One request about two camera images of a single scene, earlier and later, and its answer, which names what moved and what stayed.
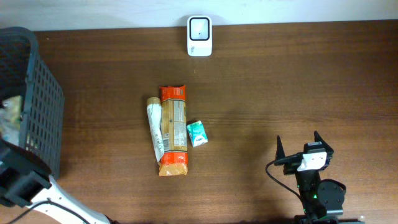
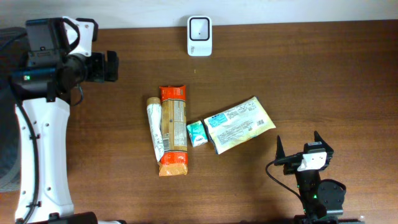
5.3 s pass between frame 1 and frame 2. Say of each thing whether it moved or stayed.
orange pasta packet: stayed
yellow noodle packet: moved
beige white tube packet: stayed
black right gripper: stayed
